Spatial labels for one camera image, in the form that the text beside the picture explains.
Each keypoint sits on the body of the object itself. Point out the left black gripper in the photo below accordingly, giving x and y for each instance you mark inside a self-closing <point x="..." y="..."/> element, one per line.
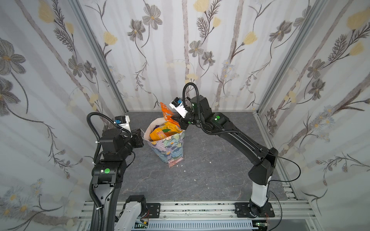
<point x="136" y="136"/>

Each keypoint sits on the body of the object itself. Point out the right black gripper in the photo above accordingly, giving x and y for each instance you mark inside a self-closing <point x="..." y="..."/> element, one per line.
<point x="181" y="121"/>

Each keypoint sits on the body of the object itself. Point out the small orange snack packet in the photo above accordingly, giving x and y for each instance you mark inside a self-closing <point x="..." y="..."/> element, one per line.
<point x="167" y="113"/>

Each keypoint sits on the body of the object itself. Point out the yellow snack bag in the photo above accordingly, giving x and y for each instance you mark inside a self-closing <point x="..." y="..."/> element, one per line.
<point x="164" y="131"/>

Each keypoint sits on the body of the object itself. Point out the white paper bag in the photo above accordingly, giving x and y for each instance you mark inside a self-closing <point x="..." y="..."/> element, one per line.
<point x="169" y="149"/>

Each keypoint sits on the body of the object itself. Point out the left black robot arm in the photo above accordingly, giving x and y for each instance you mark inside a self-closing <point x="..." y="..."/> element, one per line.
<point x="113" y="147"/>

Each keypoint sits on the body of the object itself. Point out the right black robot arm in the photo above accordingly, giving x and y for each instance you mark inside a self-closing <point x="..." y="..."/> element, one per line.
<point x="193" y="109"/>

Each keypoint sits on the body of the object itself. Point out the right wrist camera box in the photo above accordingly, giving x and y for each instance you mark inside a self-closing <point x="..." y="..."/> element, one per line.
<point x="178" y="105"/>

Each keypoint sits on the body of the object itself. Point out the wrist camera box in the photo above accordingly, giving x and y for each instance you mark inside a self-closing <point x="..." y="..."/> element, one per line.
<point x="178" y="105"/>
<point x="123" y="122"/>

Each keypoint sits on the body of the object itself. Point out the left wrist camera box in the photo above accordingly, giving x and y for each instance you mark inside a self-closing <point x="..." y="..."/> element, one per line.
<point x="123" y="122"/>

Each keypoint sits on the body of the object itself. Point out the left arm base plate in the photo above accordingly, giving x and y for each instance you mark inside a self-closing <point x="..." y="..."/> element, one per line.
<point x="152" y="210"/>

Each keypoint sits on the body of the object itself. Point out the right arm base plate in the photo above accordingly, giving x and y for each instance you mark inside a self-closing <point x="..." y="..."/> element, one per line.
<point x="251" y="210"/>

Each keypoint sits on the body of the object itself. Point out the white slotted cable duct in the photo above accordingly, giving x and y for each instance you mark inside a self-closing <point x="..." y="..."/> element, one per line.
<point x="197" y="225"/>

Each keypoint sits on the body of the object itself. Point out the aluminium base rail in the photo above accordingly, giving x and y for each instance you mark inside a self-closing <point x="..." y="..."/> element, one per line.
<point x="291" y="214"/>

